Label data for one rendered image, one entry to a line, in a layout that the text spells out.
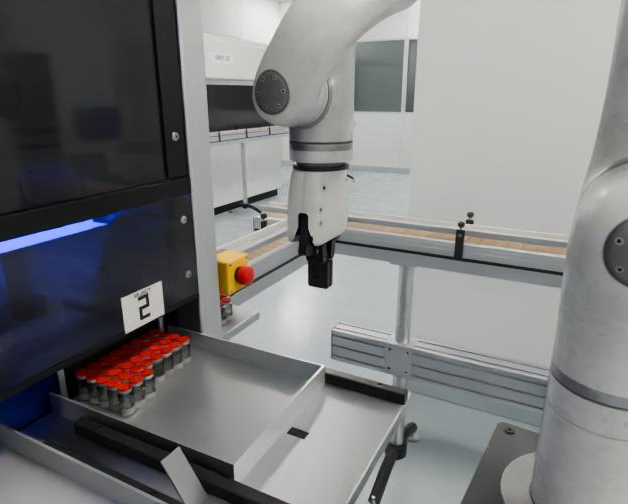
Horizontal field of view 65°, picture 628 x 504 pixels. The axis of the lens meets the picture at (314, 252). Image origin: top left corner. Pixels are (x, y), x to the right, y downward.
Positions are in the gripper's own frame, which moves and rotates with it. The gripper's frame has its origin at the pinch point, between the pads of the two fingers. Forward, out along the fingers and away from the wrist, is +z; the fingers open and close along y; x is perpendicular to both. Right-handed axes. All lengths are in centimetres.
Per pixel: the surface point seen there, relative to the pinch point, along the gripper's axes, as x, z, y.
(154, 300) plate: -28.2, 8.1, 4.7
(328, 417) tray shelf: 2.4, 22.3, 1.7
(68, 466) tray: -20.8, 20.1, 28.4
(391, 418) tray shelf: 10.9, 22.3, -2.5
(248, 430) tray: -6.4, 22.1, 10.1
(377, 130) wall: -290, 37, -796
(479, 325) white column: 4, 70, -144
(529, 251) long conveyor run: 22, 17, -83
